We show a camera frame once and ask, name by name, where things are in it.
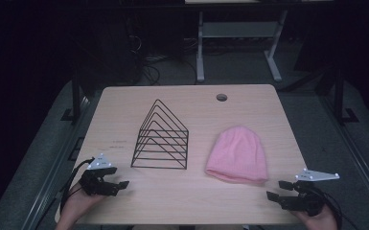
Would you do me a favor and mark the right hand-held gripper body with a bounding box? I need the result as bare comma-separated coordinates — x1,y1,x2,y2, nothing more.
282,168,340,218

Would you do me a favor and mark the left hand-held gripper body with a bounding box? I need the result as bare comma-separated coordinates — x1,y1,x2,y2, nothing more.
79,153,121,196

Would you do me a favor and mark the tangle of floor cables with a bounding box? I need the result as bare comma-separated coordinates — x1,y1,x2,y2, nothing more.
126,15,199,86

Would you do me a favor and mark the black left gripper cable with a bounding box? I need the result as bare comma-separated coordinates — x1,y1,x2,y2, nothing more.
59,156,96,214

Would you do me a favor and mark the black wire rack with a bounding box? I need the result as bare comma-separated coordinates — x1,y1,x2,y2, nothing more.
130,98,190,171

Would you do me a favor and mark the grey metal table frame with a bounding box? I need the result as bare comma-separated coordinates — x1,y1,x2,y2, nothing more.
196,9,289,83

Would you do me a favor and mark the grey aluminium rail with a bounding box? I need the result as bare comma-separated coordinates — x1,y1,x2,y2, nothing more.
20,95,92,230
319,95,369,221

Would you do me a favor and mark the black metal stand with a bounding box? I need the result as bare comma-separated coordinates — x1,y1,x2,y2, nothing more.
332,68,359,127
60,71,83,125

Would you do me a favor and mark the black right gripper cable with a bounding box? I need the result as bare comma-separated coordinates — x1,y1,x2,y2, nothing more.
312,186,362,230

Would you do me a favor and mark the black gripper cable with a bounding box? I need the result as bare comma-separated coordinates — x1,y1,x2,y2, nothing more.
312,186,362,230
59,156,96,214

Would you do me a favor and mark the person's left hand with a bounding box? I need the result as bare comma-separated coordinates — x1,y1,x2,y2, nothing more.
59,181,107,225

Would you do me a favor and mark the person's right hand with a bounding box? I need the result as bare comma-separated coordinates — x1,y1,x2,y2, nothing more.
294,204,338,230

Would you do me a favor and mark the pink knitted beanie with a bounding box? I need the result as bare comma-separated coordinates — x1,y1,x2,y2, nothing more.
204,125,269,186

